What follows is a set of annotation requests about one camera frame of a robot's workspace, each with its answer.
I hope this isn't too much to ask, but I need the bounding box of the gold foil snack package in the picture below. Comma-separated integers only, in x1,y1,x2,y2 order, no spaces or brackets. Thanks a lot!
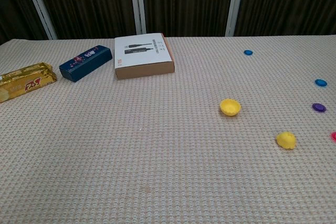
0,62,58,103

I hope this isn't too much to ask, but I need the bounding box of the purple plastic disc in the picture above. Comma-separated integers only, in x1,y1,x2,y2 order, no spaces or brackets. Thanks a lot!
312,102,327,113

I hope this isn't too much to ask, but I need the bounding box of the dark pleated curtain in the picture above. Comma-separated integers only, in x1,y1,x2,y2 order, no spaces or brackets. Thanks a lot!
0,0,336,46

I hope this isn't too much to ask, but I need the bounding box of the beige woven tablecloth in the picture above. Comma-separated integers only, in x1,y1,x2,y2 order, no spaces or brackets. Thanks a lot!
0,34,336,224

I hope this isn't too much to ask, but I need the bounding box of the white cardboard cable box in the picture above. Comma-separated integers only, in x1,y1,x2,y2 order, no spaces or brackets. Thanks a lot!
114,33,175,80

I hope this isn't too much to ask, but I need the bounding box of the yellow cup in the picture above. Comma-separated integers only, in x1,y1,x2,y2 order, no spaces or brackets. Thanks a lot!
219,98,242,117
275,131,297,150

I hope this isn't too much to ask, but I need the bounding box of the white metal frame post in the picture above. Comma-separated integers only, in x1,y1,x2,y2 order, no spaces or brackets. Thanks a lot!
225,0,247,37
20,0,58,40
129,0,147,36

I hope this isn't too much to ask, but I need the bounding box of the dark blue printed box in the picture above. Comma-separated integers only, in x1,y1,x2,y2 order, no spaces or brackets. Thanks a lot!
58,45,113,83

